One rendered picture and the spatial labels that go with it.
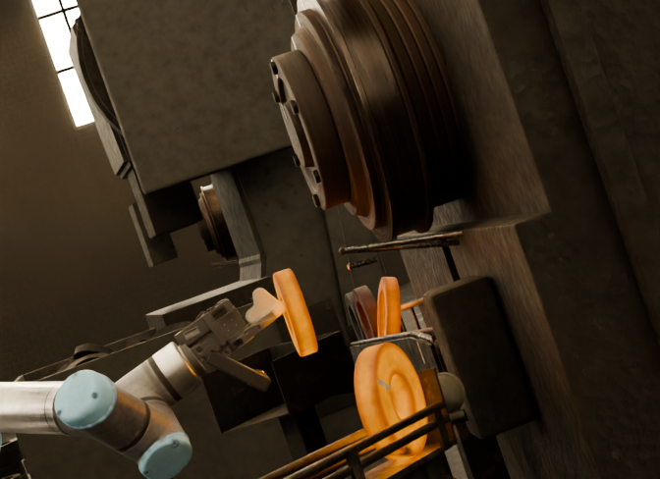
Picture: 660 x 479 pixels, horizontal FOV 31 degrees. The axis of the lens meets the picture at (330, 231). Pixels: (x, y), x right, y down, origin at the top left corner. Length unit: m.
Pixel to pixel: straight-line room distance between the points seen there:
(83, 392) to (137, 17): 2.99
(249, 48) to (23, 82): 7.68
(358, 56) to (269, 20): 2.92
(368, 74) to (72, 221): 10.33
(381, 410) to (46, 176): 10.75
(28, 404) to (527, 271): 0.84
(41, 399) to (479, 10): 0.92
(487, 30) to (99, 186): 10.57
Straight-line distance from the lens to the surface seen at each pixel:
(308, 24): 2.00
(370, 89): 1.87
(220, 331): 2.03
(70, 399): 1.89
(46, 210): 12.15
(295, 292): 2.01
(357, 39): 1.90
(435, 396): 1.65
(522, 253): 1.64
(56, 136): 12.19
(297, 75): 1.97
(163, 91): 4.66
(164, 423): 1.95
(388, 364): 1.57
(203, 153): 4.65
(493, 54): 1.66
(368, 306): 2.91
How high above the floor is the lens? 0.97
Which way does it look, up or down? 1 degrees down
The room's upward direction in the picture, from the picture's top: 19 degrees counter-clockwise
